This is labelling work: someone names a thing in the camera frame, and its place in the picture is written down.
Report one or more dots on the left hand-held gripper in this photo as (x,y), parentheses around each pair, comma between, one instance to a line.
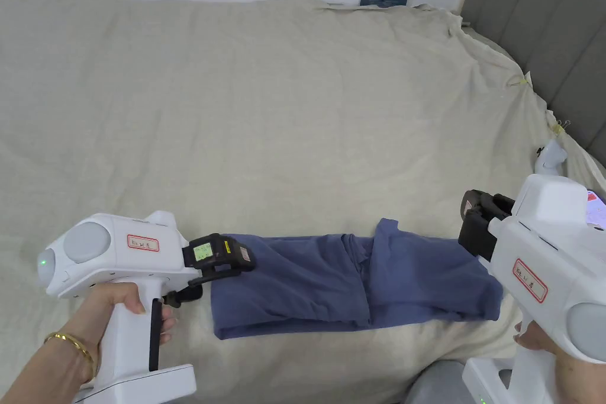
(109,252)

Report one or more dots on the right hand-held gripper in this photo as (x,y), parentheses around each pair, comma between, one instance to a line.
(544,252)

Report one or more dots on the dark blue shirt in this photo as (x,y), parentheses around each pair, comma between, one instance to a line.
(331,281)

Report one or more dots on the person's right forearm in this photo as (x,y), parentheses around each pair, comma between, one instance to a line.
(582,382)

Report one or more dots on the person's left forearm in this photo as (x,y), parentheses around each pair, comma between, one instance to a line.
(38,371)

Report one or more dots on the person's left hand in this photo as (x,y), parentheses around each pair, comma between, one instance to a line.
(102,319)

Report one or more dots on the person's right hand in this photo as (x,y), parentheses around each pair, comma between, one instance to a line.
(537,337)

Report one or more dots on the white hand controller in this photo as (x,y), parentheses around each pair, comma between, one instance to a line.
(550,158)

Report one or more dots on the small yellow clip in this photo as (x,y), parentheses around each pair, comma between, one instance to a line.
(522,81)
(560,127)

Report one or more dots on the bed with beige sheet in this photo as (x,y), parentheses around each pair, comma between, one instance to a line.
(236,115)

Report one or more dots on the grey padded headboard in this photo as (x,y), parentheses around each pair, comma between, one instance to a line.
(544,20)

